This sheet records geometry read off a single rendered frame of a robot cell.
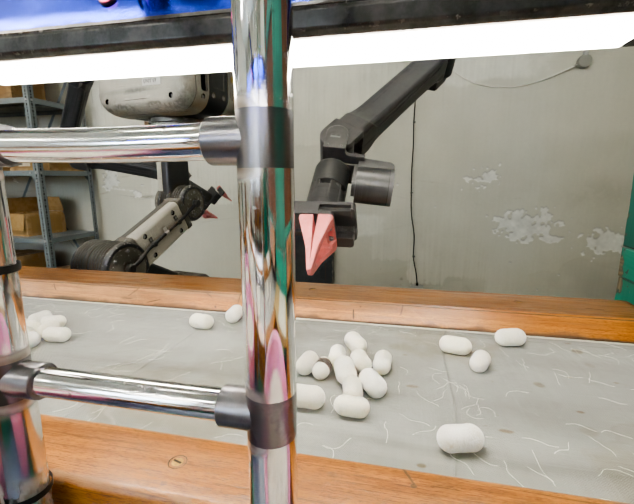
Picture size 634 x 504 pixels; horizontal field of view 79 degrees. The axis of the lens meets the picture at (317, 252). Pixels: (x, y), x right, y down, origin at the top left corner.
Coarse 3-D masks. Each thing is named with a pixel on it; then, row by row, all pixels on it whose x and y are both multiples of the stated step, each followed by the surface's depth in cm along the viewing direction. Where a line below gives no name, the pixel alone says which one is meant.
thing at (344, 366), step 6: (336, 360) 40; (342, 360) 39; (348, 360) 39; (336, 366) 39; (342, 366) 38; (348, 366) 38; (354, 366) 39; (336, 372) 38; (342, 372) 38; (348, 372) 38; (354, 372) 38; (342, 378) 38
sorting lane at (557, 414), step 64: (128, 320) 56; (320, 320) 56; (320, 384) 39; (448, 384) 39; (512, 384) 39; (576, 384) 39; (320, 448) 29; (384, 448) 29; (512, 448) 29; (576, 448) 29
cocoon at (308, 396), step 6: (300, 384) 35; (300, 390) 34; (306, 390) 34; (312, 390) 34; (318, 390) 34; (300, 396) 34; (306, 396) 34; (312, 396) 34; (318, 396) 34; (324, 396) 34; (300, 402) 34; (306, 402) 34; (312, 402) 34; (318, 402) 34; (312, 408) 34; (318, 408) 34
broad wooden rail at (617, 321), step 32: (32, 288) 68; (64, 288) 67; (96, 288) 66; (128, 288) 65; (160, 288) 64; (192, 288) 64; (224, 288) 64; (320, 288) 64; (352, 288) 64; (384, 288) 64; (352, 320) 55; (384, 320) 55; (416, 320) 54; (448, 320) 53; (480, 320) 52; (512, 320) 52; (544, 320) 51; (576, 320) 51; (608, 320) 50
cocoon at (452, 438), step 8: (448, 424) 29; (456, 424) 29; (464, 424) 29; (472, 424) 29; (440, 432) 29; (448, 432) 29; (456, 432) 28; (464, 432) 28; (472, 432) 28; (480, 432) 29; (440, 440) 29; (448, 440) 28; (456, 440) 28; (464, 440) 28; (472, 440) 28; (480, 440) 28; (448, 448) 28; (456, 448) 28; (464, 448) 28; (472, 448) 28; (480, 448) 28
